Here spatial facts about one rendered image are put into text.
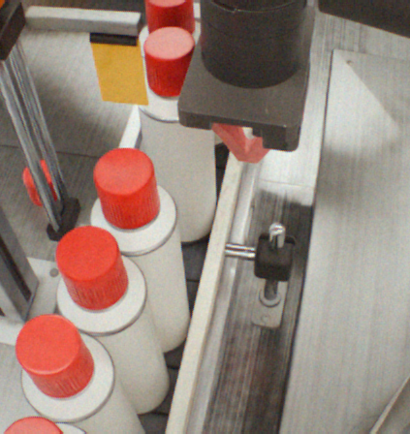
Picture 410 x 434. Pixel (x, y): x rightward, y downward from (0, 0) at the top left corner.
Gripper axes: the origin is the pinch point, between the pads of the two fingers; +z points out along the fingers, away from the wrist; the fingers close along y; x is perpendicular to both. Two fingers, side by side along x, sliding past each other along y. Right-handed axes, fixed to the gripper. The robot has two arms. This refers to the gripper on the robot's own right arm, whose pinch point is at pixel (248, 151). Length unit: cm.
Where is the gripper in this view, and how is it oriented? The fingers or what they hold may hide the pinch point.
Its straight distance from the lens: 46.2
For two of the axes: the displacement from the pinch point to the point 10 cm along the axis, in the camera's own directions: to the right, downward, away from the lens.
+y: 2.1, -8.3, 5.1
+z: 0.2, 5.3, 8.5
